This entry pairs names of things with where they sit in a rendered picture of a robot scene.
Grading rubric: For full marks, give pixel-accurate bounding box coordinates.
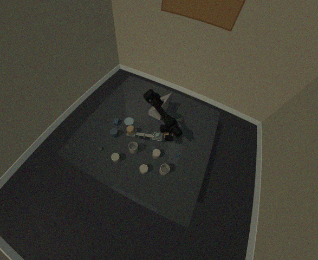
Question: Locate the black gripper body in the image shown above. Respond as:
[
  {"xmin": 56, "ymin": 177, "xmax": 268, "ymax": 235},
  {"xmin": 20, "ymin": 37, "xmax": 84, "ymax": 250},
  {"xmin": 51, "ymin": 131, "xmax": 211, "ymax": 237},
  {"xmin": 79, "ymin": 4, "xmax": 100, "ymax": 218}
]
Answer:
[{"xmin": 165, "ymin": 128, "xmax": 173, "ymax": 142}]

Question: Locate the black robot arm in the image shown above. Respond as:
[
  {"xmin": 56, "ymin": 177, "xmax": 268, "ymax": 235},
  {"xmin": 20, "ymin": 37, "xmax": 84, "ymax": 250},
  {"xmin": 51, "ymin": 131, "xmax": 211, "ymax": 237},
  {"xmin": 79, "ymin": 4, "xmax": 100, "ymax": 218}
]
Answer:
[{"xmin": 143, "ymin": 89, "xmax": 182, "ymax": 137}]

